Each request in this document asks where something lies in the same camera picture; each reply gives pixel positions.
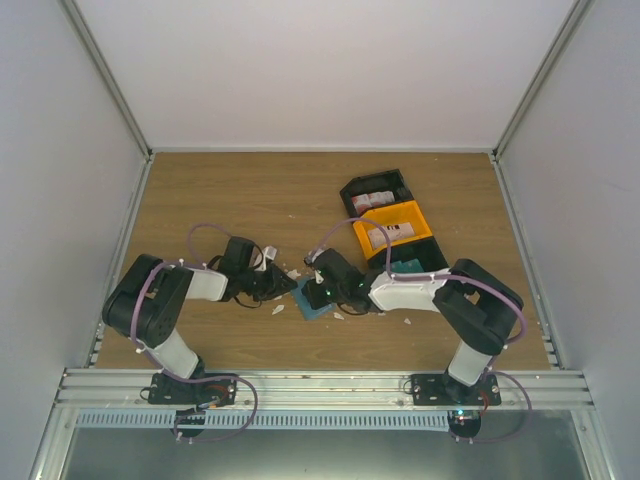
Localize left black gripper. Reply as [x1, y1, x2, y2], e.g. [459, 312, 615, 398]
[239, 263, 296, 302]

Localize teal credit card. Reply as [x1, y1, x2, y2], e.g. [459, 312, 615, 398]
[391, 259, 424, 274]

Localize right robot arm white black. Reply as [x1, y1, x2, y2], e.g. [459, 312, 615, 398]
[302, 249, 526, 405]

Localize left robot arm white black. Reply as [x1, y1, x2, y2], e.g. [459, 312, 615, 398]
[102, 236, 297, 404]

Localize pink white card in orange tray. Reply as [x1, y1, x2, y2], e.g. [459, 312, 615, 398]
[367, 222, 415, 249]

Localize red white cards in tray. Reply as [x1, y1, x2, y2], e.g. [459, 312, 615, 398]
[351, 190, 395, 215]

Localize black card tray near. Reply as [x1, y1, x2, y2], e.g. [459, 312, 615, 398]
[390, 236, 449, 272]

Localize black card tray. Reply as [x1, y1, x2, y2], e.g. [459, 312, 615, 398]
[390, 236, 449, 272]
[340, 169, 414, 217]

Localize orange card tray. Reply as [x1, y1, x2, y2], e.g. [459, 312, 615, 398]
[353, 200, 433, 260]

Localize black card tray far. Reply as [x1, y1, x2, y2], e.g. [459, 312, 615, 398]
[340, 169, 414, 217]

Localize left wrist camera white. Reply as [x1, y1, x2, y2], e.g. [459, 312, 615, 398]
[256, 245, 278, 272]

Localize slotted grey cable duct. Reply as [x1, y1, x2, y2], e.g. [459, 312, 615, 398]
[76, 409, 449, 432]

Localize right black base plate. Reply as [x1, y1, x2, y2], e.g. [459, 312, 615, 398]
[402, 373, 502, 406]

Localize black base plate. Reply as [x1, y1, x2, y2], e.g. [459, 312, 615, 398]
[402, 373, 502, 406]
[140, 373, 237, 406]

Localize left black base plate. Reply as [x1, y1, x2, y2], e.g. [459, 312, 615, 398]
[140, 373, 237, 406]

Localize aluminium front rail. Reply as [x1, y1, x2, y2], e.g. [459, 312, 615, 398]
[54, 368, 595, 411]

